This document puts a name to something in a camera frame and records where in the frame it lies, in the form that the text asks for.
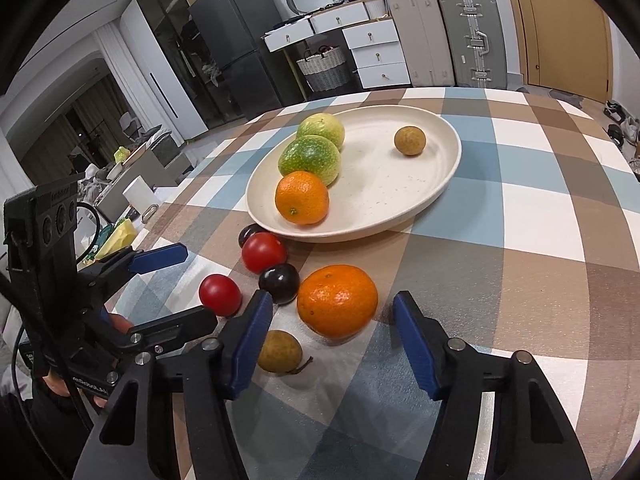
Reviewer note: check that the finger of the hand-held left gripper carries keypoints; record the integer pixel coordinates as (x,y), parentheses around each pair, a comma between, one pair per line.
(175,322)
(160,257)

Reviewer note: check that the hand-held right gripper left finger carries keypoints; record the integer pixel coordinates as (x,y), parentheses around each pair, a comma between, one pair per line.
(250,345)

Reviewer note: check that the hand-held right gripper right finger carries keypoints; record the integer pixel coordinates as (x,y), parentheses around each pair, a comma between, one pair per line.
(417,345)

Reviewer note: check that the brown longan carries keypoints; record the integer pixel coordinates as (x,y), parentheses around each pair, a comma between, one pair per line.
(279,351)
(410,141)

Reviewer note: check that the red cherry tomato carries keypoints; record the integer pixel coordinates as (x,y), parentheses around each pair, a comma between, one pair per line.
(220,294)
(263,252)

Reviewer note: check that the dark purple grape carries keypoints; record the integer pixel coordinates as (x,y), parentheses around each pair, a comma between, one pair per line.
(247,234)
(279,282)

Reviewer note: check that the orange tangerine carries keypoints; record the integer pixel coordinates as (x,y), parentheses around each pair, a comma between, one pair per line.
(337,301)
(302,199)

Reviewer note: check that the cream round plate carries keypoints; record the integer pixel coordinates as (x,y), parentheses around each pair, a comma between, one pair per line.
(380,185)

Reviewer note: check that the yellow green guava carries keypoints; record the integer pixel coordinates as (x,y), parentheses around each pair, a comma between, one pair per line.
(310,159)
(322,127)

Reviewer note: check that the person's left hand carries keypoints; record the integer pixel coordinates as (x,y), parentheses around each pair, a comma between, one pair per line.
(120,323)

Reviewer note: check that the small grey case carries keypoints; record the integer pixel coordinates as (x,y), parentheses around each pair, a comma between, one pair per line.
(150,213)

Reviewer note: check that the yellow object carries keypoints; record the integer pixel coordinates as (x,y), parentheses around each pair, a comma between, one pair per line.
(117,237)

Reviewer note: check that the grey side cabinet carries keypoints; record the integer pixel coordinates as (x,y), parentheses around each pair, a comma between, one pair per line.
(160,160)

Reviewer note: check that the black refrigerator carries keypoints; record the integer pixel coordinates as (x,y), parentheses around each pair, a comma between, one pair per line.
(235,35)

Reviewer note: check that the wicker laundry basket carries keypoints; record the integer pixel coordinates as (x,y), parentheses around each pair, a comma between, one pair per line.
(325,72)

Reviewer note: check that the white desk with drawers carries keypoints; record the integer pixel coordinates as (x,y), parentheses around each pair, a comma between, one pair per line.
(377,55)

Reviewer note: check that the beige suitcase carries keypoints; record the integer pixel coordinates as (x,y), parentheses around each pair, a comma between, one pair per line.
(420,40)

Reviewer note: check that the black white sneaker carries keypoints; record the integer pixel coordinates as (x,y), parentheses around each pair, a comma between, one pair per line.
(615,110)

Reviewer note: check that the silver suitcase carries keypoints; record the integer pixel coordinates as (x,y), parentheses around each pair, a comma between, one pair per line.
(470,35)

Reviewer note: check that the wooden door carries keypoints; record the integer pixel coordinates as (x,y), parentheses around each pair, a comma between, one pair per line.
(565,35)

